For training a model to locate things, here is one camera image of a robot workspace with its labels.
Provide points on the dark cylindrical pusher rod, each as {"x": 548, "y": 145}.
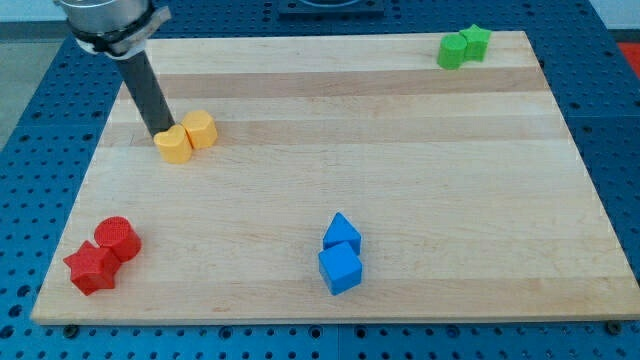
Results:
{"x": 141, "y": 81}

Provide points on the yellow heart block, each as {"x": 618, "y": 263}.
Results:
{"x": 174, "y": 145}

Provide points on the wooden board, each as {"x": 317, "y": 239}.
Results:
{"x": 466, "y": 185}

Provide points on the yellow hexagon block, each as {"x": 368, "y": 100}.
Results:
{"x": 201, "y": 129}

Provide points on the red cylinder block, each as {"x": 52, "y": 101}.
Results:
{"x": 117, "y": 234}

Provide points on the red star block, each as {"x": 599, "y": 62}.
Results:
{"x": 92, "y": 268}

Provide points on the blue triangle block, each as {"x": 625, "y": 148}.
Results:
{"x": 341, "y": 230}

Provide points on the blue cube block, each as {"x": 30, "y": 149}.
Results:
{"x": 340, "y": 268}

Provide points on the green cylinder block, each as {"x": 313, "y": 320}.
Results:
{"x": 452, "y": 51}

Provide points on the green star block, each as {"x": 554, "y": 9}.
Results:
{"x": 477, "y": 39}

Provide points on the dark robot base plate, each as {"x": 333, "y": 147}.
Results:
{"x": 290, "y": 8}

